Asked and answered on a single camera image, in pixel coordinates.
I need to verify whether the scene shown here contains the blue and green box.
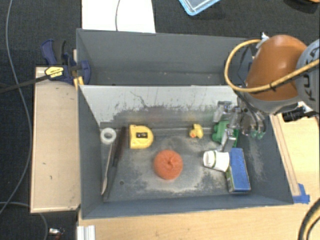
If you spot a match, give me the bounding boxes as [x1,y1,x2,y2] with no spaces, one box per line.
[225,147,252,194]

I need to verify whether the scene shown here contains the white tape roll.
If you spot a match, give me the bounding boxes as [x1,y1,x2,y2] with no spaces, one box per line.
[100,127,118,145]

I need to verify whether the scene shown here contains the green toy block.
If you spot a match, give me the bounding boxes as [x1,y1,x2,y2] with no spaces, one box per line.
[211,120,240,145]

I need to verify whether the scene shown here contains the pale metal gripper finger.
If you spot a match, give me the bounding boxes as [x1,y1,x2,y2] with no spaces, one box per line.
[218,128,238,153]
[212,100,231,123]

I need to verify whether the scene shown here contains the pale wooden spoon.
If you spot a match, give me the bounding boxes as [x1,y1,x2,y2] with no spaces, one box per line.
[100,141,114,195]

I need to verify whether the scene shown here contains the yellow rubber duck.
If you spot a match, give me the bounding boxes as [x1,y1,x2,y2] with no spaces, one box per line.
[188,123,204,139]

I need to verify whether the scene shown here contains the orange round scrubber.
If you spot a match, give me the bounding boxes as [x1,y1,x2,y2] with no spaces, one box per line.
[153,149,184,181]

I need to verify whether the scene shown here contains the grey metal bin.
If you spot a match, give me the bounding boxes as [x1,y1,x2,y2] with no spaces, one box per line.
[75,28,295,220]

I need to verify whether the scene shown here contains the pale wood flat board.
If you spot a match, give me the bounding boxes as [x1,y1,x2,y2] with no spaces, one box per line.
[29,66,82,214]

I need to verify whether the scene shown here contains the white cup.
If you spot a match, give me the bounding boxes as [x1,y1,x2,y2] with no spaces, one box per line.
[202,149,231,173]

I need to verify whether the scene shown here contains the black cylinder on white bracket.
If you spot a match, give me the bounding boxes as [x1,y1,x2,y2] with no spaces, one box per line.
[281,105,315,122]

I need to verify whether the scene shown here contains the yellow tape measure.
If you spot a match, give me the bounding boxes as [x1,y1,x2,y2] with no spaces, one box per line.
[128,124,154,150]

